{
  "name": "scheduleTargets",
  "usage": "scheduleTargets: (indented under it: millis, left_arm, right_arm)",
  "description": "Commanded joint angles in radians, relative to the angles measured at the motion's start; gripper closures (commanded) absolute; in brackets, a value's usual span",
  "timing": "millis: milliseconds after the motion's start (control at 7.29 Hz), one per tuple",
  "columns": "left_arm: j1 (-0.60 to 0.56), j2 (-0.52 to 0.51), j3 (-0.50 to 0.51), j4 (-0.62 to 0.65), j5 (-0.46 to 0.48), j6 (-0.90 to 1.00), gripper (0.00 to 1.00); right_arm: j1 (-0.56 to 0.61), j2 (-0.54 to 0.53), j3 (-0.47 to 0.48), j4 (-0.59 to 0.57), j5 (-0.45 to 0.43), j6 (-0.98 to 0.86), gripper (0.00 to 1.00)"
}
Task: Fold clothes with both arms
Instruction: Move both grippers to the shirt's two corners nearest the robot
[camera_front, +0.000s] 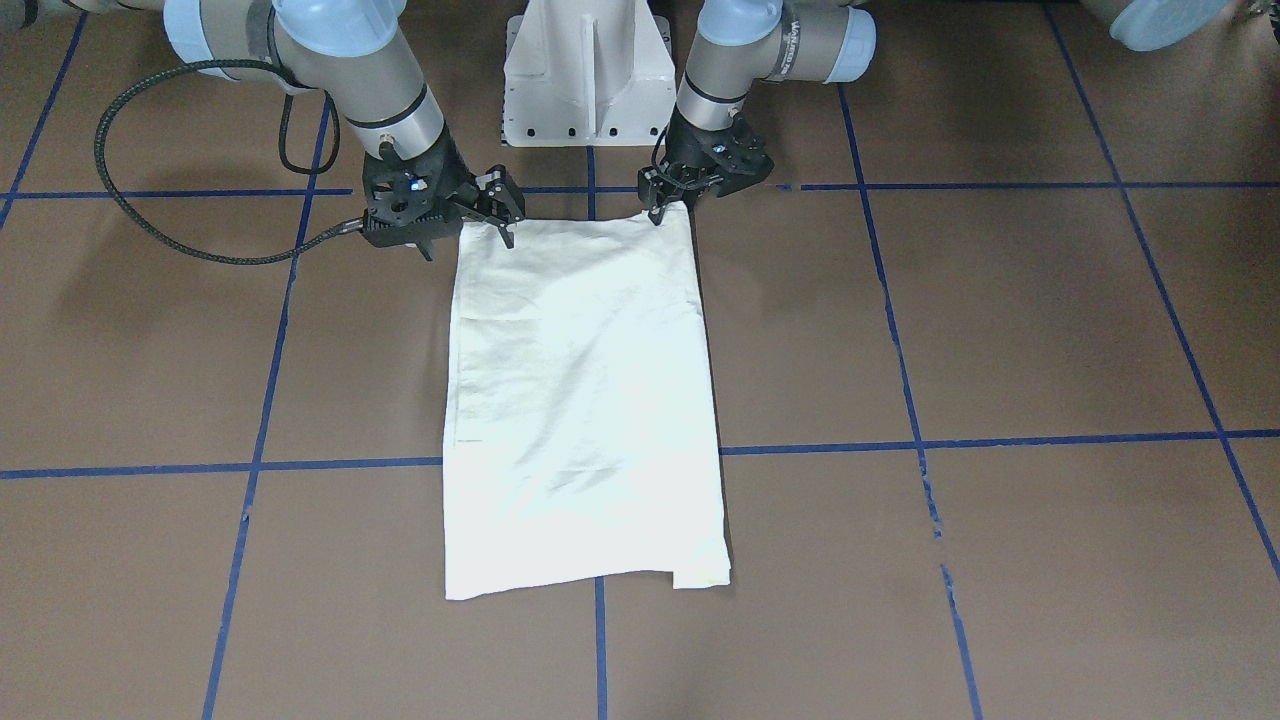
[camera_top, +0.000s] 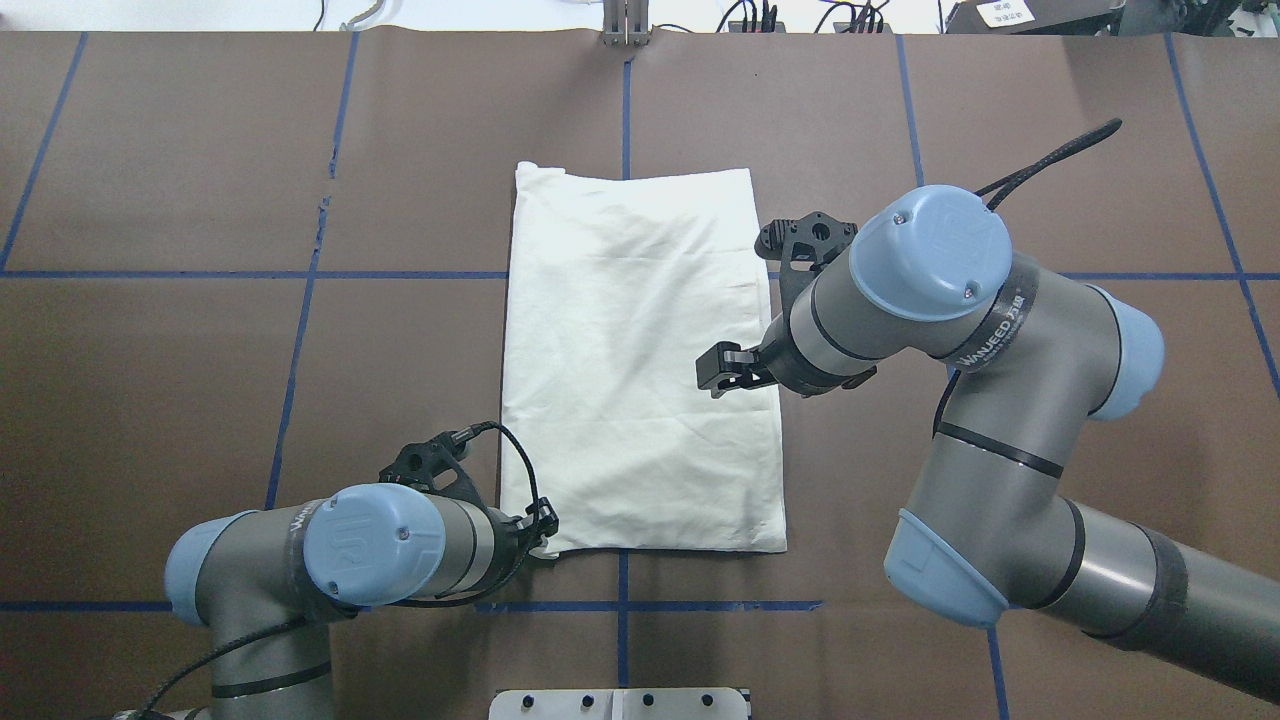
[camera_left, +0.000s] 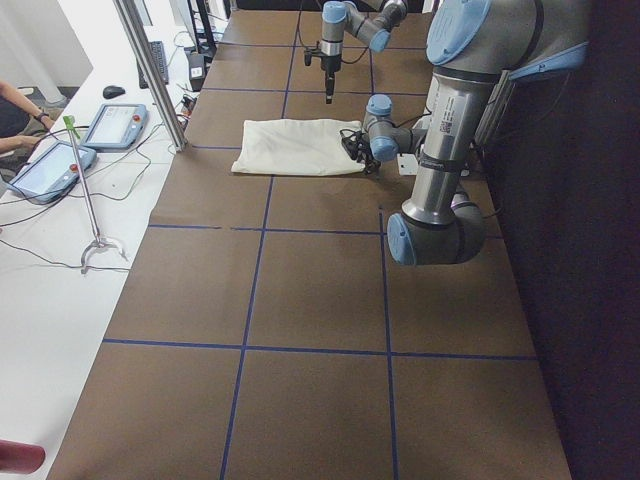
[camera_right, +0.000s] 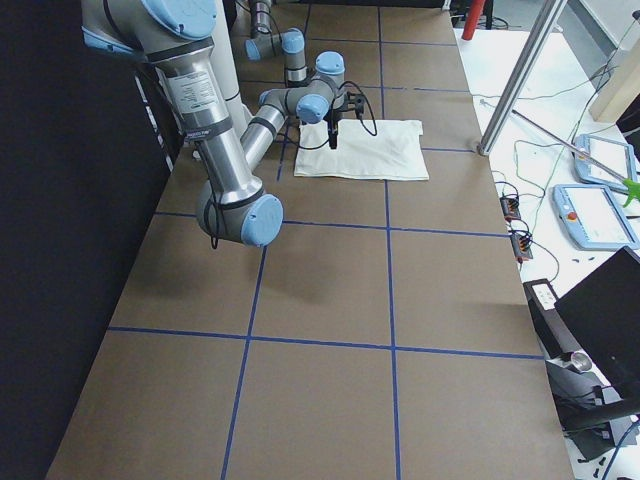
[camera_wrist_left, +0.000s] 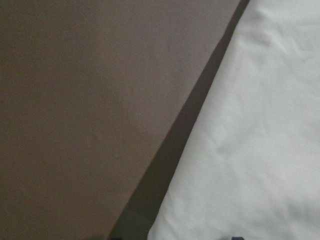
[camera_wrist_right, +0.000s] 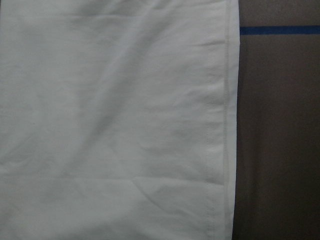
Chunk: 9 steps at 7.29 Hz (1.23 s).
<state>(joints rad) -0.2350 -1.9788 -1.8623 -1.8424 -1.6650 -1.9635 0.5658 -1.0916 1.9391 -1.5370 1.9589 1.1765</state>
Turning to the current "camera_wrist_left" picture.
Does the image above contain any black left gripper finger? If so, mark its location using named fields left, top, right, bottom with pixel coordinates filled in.
left=231, top=236, right=244, bottom=240

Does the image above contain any cream long-sleeve cat t-shirt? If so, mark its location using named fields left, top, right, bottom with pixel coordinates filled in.
left=147, top=0, right=320, bottom=240

